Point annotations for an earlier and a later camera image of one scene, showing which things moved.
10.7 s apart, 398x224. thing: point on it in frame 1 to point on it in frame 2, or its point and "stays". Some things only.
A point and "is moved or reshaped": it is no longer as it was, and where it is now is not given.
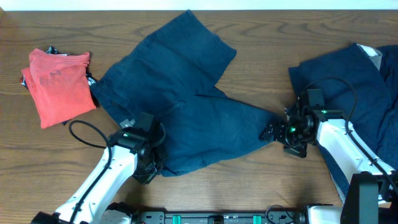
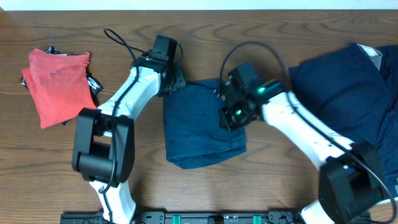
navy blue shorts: [169, 70] is moved or reshaped
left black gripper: [147, 176] to [181, 81]
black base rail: [285, 216] stays
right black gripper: [282, 126] to [229, 122]
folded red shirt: [59, 86] stays
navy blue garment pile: [357, 80] stays
